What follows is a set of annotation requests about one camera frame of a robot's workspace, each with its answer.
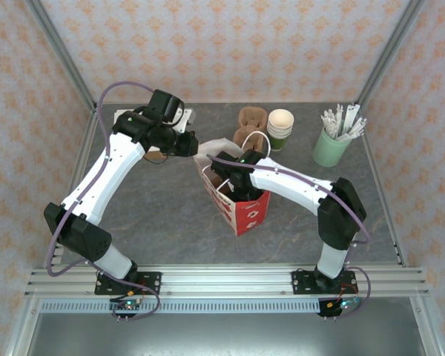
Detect red white paper gift bag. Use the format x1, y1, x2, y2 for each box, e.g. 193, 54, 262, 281
192, 131, 272, 237

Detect stack of brown cup carriers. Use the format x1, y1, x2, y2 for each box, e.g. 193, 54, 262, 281
232, 106, 270, 149

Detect mint green holder cup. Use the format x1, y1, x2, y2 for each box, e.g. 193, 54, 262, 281
311, 125, 352, 168

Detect white wrapped straw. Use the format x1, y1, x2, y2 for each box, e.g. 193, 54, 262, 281
337, 125, 366, 142
333, 104, 345, 134
320, 113, 337, 140
324, 108, 340, 138
339, 117, 368, 140

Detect wide white wrapped stirrer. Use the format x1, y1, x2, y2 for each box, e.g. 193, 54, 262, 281
343, 105, 360, 131

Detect grey metal panel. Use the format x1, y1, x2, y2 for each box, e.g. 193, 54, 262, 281
25, 313, 431, 356

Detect small circuit board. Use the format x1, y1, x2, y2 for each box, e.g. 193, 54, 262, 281
109, 298, 140, 312
328, 298, 360, 312

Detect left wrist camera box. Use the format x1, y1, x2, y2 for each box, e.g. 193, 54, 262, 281
170, 106, 194, 134

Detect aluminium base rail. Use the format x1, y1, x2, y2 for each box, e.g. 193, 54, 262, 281
24, 263, 430, 297

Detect aluminium corner post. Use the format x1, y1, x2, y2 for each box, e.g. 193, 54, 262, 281
355, 0, 427, 108
24, 0, 98, 111

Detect grey slotted cable duct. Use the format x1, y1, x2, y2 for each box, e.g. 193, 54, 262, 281
39, 300, 319, 314

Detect aluminium side rail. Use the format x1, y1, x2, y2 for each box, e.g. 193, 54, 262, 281
3, 103, 103, 356
357, 103, 445, 356

